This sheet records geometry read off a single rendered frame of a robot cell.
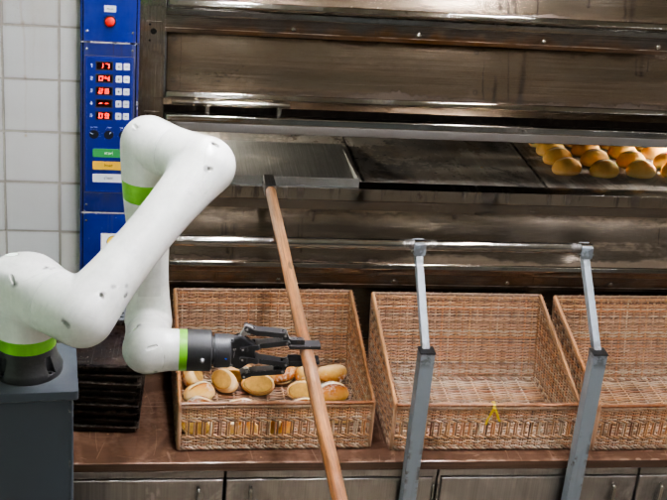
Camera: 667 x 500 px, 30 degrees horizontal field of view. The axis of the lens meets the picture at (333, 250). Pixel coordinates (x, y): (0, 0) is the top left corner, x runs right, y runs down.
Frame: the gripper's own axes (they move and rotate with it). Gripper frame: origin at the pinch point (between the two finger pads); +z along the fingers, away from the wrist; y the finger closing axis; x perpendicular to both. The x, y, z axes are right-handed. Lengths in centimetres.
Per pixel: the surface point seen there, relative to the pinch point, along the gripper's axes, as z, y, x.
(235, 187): -10, 0, -100
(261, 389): 0, 55, -78
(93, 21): -52, -48, -96
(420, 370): 37, 27, -41
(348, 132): 20, -23, -86
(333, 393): 21, 55, -75
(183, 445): -24, 58, -51
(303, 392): 12, 54, -75
